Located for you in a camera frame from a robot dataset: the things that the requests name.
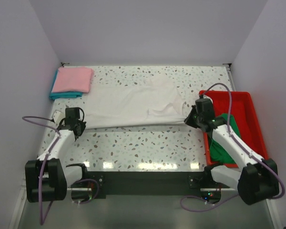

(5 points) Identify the white t shirt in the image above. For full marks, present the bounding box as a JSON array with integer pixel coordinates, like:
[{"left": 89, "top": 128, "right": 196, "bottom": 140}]
[{"left": 84, "top": 74, "right": 185, "bottom": 129}]

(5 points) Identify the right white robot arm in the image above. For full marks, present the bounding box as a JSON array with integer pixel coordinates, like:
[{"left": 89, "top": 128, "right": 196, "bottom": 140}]
[{"left": 184, "top": 98, "right": 281, "bottom": 205}]

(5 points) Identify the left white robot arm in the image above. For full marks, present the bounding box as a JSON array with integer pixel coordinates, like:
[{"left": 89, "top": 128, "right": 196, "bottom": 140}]
[{"left": 25, "top": 107, "right": 89, "bottom": 203}]

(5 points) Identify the folded teal t shirt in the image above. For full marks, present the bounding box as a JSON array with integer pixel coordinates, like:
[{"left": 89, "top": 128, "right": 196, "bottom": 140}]
[{"left": 49, "top": 70, "right": 83, "bottom": 100}]

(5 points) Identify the red plastic bin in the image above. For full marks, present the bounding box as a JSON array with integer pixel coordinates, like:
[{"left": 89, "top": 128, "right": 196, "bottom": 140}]
[{"left": 199, "top": 91, "right": 269, "bottom": 168}]

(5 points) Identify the folded pink t shirt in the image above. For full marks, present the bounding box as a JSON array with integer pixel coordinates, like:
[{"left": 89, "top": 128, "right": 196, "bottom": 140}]
[{"left": 51, "top": 67, "right": 94, "bottom": 93}]

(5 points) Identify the green t shirt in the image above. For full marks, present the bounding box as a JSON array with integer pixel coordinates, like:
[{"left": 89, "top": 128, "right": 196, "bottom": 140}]
[{"left": 208, "top": 114, "right": 242, "bottom": 164}]

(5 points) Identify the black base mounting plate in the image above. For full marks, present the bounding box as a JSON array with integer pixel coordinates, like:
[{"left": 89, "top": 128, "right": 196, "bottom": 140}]
[{"left": 66, "top": 170, "right": 229, "bottom": 200}]

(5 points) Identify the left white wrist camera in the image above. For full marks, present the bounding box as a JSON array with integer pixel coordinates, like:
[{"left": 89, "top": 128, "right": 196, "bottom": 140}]
[{"left": 52, "top": 110, "right": 65, "bottom": 124}]

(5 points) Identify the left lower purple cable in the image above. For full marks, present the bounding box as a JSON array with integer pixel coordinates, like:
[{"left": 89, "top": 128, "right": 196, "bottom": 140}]
[{"left": 71, "top": 179, "right": 101, "bottom": 206}]

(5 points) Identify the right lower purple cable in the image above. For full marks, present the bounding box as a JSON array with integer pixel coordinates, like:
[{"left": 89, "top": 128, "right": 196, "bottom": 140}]
[{"left": 180, "top": 193, "right": 240, "bottom": 212}]

